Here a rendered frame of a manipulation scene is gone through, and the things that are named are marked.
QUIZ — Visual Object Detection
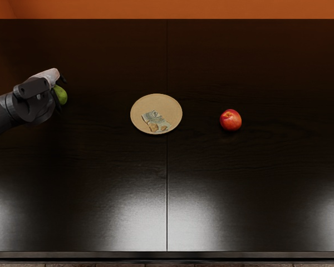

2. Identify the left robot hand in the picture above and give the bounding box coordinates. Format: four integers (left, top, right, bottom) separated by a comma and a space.
30, 67, 68, 113

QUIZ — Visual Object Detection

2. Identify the tan patterned plate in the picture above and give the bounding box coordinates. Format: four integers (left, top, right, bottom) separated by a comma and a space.
130, 93, 183, 135

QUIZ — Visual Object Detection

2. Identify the green pear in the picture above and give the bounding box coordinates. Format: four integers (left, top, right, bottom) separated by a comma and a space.
53, 85, 68, 106

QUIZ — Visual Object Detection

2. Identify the red apple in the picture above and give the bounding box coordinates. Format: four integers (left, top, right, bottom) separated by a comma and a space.
219, 108, 243, 132

